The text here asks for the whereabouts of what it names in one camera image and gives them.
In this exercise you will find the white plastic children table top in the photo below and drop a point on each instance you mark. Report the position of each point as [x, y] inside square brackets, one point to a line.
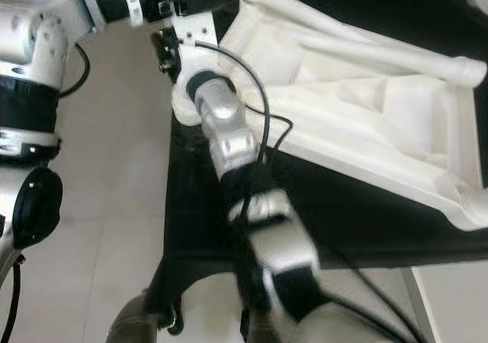
[374, 114]

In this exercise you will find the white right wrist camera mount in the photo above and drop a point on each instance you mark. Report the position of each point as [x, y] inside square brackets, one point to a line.
[198, 30]

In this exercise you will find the grey right robot leg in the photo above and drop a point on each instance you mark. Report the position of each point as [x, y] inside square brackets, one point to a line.
[263, 328]

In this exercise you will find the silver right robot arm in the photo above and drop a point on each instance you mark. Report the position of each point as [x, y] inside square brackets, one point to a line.
[229, 129]

